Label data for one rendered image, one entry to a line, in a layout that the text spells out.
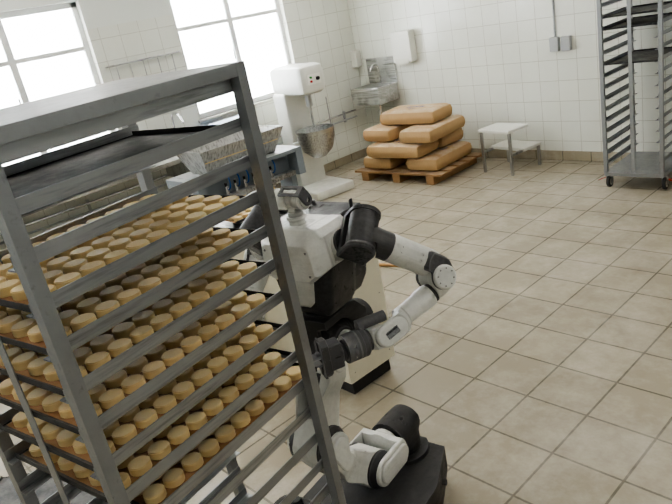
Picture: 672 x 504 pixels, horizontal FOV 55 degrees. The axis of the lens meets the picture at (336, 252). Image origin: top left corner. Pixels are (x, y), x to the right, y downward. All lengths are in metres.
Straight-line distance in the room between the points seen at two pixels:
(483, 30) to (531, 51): 0.59
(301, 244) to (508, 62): 5.42
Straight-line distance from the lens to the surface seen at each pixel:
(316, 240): 1.94
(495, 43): 7.21
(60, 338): 1.27
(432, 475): 2.66
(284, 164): 3.86
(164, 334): 1.44
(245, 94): 1.55
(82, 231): 1.30
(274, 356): 1.78
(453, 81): 7.60
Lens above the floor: 1.90
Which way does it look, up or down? 21 degrees down
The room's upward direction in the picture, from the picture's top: 11 degrees counter-clockwise
